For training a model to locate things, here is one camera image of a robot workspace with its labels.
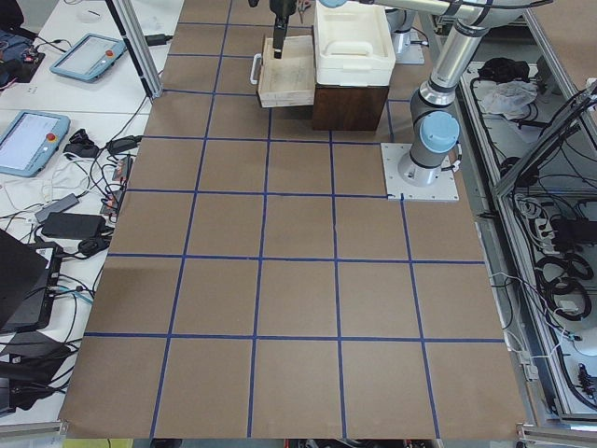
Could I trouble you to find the upper blue teach pendant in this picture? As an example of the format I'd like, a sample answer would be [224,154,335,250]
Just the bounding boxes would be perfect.
[49,34,127,82]

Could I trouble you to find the black power brick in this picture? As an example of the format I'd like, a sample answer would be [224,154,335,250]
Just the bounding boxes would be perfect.
[41,212,106,240]

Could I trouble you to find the grey usb hub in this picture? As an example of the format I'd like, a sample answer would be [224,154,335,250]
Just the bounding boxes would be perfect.
[35,193,79,223]

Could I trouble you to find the white plastic crate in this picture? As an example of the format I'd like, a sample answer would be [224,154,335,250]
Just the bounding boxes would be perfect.
[313,1,396,87]

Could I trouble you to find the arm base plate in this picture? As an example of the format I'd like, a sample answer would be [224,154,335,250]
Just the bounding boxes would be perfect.
[381,143,459,203]
[396,42,424,65]

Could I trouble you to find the light wooden drawer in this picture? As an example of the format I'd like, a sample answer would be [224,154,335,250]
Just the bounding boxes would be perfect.
[257,35,315,108]

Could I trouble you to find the white crumpled cloth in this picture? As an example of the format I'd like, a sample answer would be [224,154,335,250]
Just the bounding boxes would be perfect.
[480,81,538,119]

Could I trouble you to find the blue teach pendant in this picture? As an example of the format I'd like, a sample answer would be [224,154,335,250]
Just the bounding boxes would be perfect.
[1,109,71,177]
[49,34,127,82]

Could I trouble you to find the white drawer handle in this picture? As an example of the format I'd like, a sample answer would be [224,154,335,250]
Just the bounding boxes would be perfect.
[249,53,262,86]

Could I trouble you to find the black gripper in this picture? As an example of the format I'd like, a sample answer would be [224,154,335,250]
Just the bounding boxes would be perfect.
[270,0,296,59]

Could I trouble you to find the aluminium frame post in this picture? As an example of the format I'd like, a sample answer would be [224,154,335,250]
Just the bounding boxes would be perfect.
[114,0,163,100]

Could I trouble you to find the black laptop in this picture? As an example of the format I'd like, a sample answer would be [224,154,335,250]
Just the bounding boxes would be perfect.
[1,231,63,334]

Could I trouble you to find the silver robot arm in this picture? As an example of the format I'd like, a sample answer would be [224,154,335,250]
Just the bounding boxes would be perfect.
[376,1,535,188]
[385,8,416,53]

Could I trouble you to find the lower blue teach pendant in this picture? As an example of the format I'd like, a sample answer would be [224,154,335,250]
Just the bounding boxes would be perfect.
[1,109,71,177]

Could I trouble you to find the aluminium frame rail right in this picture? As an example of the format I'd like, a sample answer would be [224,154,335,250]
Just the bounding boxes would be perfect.
[475,214,558,426]

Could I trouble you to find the dark wooden cabinet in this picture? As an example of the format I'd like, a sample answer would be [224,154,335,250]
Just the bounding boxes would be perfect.
[312,84,390,132]

